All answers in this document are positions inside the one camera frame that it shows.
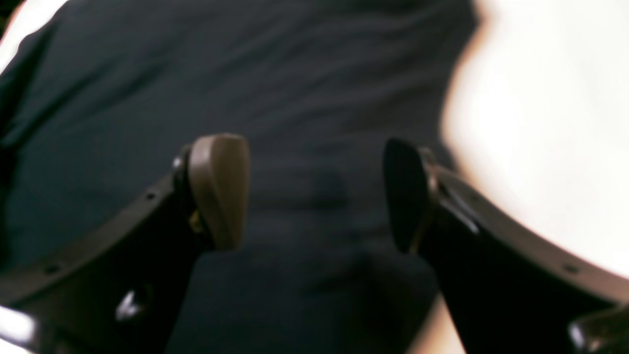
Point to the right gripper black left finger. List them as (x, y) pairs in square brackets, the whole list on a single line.
[(119, 289)]

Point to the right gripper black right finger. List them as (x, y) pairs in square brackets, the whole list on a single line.
[(508, 290)]

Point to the black t-shirt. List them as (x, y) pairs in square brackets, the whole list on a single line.
[(96, 103)]

